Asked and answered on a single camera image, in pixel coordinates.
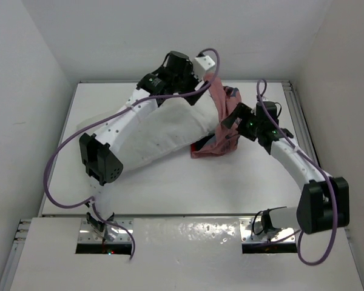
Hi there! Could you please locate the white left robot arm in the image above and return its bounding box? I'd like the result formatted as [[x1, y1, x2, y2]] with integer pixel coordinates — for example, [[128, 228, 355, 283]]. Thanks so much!
[[79, 51, 241, 233]]

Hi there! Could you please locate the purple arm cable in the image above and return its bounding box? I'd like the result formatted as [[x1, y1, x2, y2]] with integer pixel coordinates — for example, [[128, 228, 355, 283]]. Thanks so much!
[[256, 79, 337, 266], [43, 47, 221, 261]]

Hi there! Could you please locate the aluminium frame rail right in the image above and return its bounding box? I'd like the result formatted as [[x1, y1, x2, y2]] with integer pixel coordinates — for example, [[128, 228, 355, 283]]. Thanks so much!
[[281, 81, 320, 166]]

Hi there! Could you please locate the aluminium frame rail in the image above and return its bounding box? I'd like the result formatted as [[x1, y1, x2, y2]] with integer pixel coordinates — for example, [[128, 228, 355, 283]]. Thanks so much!
[[281, 81, 320, 166], [0, 219, 32, 291]]

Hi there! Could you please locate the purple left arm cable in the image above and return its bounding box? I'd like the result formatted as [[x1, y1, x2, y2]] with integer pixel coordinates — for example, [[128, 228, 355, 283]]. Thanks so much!
[[43, 47, 221, 261]]

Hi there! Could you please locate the white pillow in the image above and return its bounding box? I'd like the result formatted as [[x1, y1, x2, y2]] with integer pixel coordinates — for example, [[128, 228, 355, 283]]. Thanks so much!
[[117, 94, 224, 172]]

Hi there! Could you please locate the red pink patterned pillowcase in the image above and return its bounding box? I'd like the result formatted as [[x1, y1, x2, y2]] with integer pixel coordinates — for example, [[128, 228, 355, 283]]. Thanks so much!
[[190, 77, 241, 159]]

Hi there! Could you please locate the white front cover board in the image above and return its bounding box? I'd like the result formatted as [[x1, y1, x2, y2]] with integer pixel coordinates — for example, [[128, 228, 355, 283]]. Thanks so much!
[[12, 218, 362, 290]]

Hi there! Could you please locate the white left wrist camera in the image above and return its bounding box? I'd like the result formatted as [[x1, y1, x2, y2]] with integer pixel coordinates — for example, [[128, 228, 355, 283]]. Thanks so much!
[[191, 56, 216, 79]]

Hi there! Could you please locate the aluminium frame rail left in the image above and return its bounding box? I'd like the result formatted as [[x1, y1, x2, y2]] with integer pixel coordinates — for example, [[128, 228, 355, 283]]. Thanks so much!
[[0, 219, 32, 291]]

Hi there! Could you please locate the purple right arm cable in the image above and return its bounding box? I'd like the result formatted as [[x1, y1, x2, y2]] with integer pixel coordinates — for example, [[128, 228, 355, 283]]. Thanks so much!
[[256, 79, 337, 266]]

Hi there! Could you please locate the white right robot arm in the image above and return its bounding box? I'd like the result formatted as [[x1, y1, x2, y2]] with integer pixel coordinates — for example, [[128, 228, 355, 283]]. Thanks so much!
[[222, 101, 350, 234]]

